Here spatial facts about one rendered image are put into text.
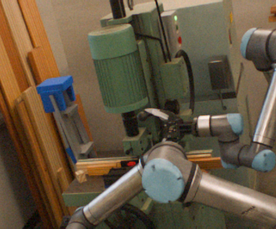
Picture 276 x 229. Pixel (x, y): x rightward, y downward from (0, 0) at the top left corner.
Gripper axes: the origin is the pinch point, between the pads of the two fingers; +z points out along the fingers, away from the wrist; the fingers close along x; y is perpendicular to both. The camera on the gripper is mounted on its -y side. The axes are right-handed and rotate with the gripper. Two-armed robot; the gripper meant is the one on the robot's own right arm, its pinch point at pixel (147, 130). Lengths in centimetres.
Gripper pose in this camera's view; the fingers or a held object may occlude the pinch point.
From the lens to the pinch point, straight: 193.4
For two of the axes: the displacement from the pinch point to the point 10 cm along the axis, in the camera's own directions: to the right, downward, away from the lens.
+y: -3.0, 1.9, -9.3
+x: 1.2, 9.8, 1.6
